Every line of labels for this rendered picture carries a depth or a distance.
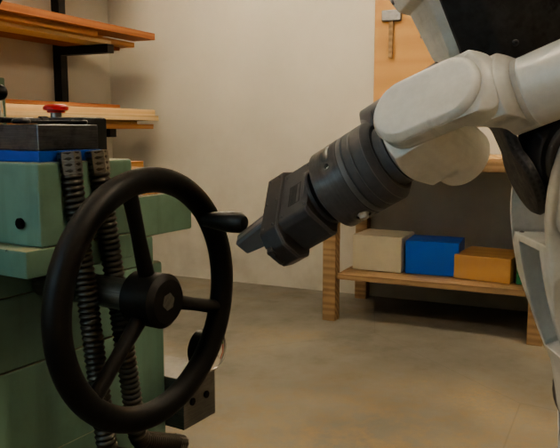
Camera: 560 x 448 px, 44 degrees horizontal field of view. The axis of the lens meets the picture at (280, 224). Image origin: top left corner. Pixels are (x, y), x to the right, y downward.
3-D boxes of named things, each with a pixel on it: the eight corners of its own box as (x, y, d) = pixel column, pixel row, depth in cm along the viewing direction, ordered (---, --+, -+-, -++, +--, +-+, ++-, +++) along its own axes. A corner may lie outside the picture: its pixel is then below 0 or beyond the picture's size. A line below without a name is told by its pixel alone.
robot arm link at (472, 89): (421, 184, 71) (551, 137, 63) (372, 149, 65) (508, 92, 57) (417, 130, 74) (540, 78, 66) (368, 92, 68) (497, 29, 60)
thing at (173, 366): (185, 431, 106) (184, 380, 105) (125, 414, 112) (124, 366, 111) (218, 412, 113) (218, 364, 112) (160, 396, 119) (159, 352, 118)
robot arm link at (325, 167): (306, 287, 76) (396, 241, 70) (245, 237, 72) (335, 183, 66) (313, 211, 85) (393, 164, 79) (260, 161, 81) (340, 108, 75)
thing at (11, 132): (38, 162, 73) (36, 108, 73) (-27, 160, 79) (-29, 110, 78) (126, 157, 84) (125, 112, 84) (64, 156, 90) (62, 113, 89)
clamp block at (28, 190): (38, 249, 73) (34, 163, 72) (-41, 238, 80) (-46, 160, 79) (136, 231, 85) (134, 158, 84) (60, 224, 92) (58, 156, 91)
